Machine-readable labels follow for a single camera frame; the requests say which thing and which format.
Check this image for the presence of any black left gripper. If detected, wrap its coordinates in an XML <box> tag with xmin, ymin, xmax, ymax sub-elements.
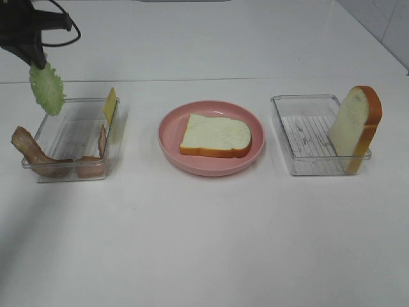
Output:
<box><xmin>1</xmin><ymin>0</ymin><xmax>72</xmax><ymax>69</ymax></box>

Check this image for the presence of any green lettuce leaf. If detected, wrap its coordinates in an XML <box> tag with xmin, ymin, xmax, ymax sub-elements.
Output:
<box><xmin>29</xmin><ymin>61</ymin><xmax>66</xmax><ymax>116</ymax></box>

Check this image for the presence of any long bacon strip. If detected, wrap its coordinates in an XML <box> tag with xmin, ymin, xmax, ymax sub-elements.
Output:
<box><xmin>11</xmin><ymin>126</ymin><xmax>72</xmax><ymax>178</ymax></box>

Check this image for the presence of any short bacon strip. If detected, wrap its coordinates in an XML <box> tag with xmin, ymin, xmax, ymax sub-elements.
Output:
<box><xmin>76</xmin><ymin>125</ymin><xmax>107</xmax><ymax>178</ymax></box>

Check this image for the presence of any toast bread slice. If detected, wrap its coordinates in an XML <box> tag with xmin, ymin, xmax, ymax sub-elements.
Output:
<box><xmin>180</xmin><ymin>113</ymin><xmax>252</xmax><ymax>158</ymax></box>
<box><xmin>328</xmin><ymin>85</ymin><xmax>383</xmax><ymax>174</ymax></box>

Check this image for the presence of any yellow cheese slice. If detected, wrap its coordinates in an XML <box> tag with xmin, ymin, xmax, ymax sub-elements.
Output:
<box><xmin>102</xmin><ymin>87</ymin><xmax>117</xmax><ymax>126</ymax></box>

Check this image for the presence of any clear plastic ingredient tray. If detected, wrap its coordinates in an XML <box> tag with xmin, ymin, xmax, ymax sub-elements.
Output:
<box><xmin>21</xmin><ymin>98</ymin><xmax>121</xmax><ymax>183</ymax></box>

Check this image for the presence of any pink round plate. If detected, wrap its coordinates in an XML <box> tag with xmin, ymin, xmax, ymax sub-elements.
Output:
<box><xmin>158</xmin><ymin>100</ymin><xmax>265</xmax><ymax>177</ymax></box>

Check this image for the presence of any clear plastic bread tray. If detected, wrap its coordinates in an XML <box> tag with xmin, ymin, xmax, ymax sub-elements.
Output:
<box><xmin>271</xmin><ymin>94</ymin><xmax>372</xmax><ymax>176</ymax></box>

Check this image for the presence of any upright toast bread slice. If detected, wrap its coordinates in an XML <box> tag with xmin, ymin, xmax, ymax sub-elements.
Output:
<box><xmin>328</xmin><ymin>85</ymin><xmax>383</xmax><ymax>174</ymax></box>

